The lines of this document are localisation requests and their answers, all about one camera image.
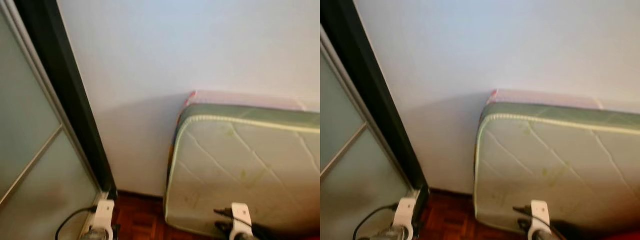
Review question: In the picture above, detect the frosted glass sliding door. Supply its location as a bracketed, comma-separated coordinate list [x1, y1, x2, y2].
[0, 10, 102, 240]
[320, 30, 417, 240]

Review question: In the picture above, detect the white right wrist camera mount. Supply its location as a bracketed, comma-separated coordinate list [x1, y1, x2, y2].
[229, 202, 254, 237]
[529, 199, 552, 234]

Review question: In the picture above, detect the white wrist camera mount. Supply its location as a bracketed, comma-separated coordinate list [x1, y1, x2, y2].
[229, 202, 254, 237]
[392, 196, 419, 229]
[529, 199, 552, 234]
[93, 199, 116, 229]

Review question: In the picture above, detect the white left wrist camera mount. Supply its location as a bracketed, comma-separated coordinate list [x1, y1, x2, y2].
[93, 199, 116, 229]
[392, 196, 419, 229]

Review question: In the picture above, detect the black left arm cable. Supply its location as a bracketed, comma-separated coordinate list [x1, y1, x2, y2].
[352, 202, 399, 240]
[54, 205, 99, 240]

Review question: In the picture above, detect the black door frame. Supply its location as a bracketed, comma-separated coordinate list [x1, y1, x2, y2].
[320, 0, 430, 211]
[14, 0, 119, 201]

